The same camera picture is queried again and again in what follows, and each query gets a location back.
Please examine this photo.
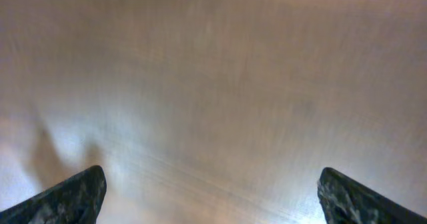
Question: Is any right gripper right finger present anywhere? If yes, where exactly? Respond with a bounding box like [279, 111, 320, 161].
[318, 167, 426, 224]

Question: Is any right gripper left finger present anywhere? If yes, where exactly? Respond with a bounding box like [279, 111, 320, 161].
[1, 165, 107, 224]

